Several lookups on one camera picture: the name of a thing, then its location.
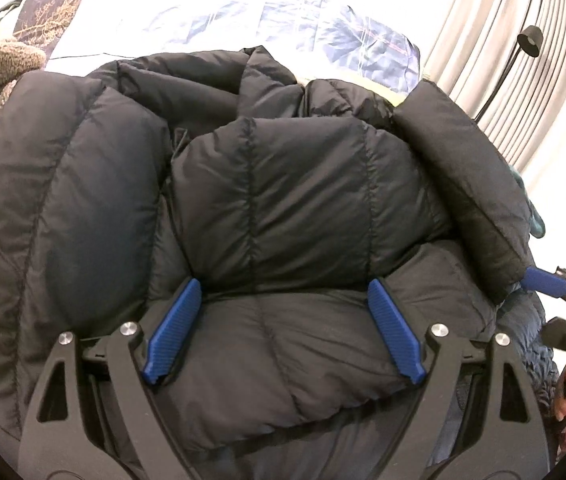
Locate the black floor lamp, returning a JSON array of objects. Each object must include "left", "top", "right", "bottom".
[{"left": 473, "top": 25, "right": 544, "bottom": 124}]

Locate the dark patterned bed sheet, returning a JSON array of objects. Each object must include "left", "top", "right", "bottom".
[{"left": 13, "top": 0, "right": 82, "bottom": 58}]

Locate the blue plaid quilt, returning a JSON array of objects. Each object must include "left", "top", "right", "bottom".
[{"left": 182, "top": 0, "right": 421, "bottom": 94}]

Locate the black puffer jacket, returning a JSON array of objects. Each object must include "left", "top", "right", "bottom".
[{"left": 0, "top": 48, "right": 558, "bottom": 479}]

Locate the dark teal folded garment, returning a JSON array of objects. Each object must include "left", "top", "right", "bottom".
[{"left": 509, "top": 166, "right": 547, "bottom": 240}]

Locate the grey pleated curtain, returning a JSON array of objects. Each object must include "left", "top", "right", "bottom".
[{"left": 421, "top": 0, "right": 566, "bottom": 170}]

